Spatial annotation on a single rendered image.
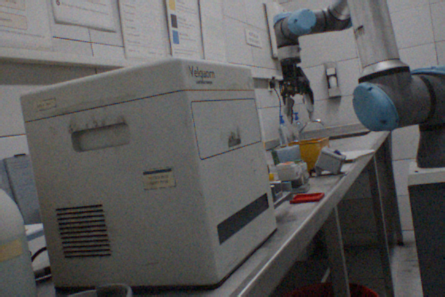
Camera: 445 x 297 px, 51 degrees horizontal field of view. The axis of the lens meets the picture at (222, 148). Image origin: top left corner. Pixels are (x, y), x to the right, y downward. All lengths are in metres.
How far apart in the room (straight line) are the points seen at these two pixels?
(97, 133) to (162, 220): 0.16
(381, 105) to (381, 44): 0.14
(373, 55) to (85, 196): 0.72
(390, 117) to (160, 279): 0.65
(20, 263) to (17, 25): 0.80
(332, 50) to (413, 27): 0.57
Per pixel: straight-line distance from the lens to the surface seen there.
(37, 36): 1.37
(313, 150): 1.55
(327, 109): 3.64
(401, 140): 3.60
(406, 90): 1.11
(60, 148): 0.70
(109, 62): 1.53
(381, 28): 1.14
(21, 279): 0.65
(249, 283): 0.62
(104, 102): 0.65
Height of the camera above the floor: 1.08
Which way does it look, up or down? 3 degrees down
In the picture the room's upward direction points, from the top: 9 degrees counter-clockwise
